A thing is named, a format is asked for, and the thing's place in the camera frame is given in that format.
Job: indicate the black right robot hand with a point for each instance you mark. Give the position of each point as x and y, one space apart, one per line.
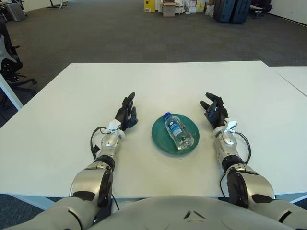
219 113

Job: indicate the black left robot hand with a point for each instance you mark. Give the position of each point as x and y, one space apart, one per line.
126 115

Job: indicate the clear plastic water bottle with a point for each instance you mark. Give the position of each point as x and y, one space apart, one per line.
178 134

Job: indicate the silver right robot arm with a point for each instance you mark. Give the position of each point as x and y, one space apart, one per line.
251 187

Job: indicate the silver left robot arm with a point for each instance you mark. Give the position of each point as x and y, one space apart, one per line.
91 177

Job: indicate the green round plate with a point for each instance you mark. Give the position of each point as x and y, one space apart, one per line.
158 136

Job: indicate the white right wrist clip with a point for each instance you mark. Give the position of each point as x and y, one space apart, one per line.
232 125

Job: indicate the black suitcase blue side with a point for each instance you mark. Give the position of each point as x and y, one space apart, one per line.
223 10

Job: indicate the grey robot torso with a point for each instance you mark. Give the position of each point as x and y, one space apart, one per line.
192 213

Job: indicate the white plastic bag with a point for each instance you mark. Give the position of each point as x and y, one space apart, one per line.
209 10

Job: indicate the dark navy suitcase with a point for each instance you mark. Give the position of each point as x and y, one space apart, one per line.
241 10

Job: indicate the stacked white boxes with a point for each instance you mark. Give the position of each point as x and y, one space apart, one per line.
194 6

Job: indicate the yellow box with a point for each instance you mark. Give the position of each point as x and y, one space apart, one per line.
149 6

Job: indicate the black background chair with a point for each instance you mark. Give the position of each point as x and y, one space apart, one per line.
260 9

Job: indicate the brown cardboard box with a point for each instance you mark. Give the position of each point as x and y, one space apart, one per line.
169 10

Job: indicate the white desk leg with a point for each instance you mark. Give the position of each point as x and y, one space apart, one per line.
12 93

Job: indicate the black office chair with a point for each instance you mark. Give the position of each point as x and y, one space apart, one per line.
10 67

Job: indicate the black white desk base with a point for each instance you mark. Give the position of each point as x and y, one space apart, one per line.
55 4

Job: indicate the grey suitcase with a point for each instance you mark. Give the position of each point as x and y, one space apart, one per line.
15 12

